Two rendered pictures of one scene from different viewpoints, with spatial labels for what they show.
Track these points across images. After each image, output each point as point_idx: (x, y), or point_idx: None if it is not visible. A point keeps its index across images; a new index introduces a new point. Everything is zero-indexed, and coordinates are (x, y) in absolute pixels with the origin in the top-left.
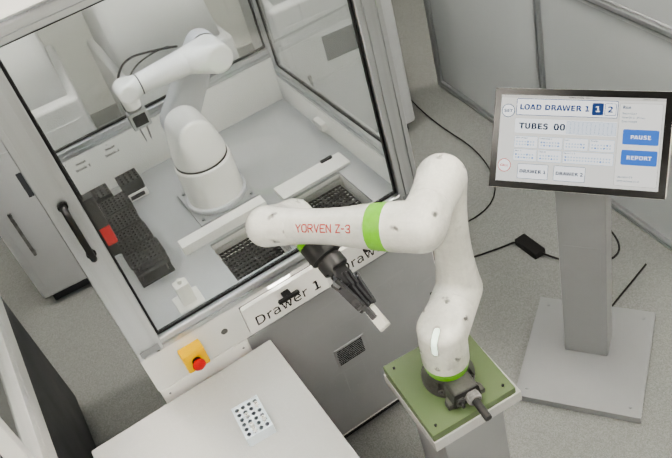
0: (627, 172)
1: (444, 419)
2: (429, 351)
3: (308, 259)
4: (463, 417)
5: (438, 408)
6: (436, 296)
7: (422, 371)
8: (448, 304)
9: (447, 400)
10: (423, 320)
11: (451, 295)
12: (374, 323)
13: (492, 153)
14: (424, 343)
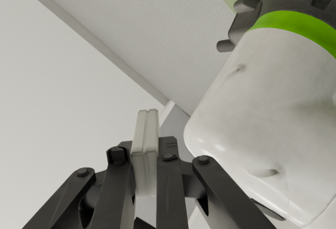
0: None
1: None
2: (197, 105)
3: None
4: (233, 11)
5: None
6: (302, 212)
7: None
8: (265, 206)
9: (244, 8)
10: (221, 163)
11: (293, 222)
12: (135, 126)
13: None
14: (189, 122)
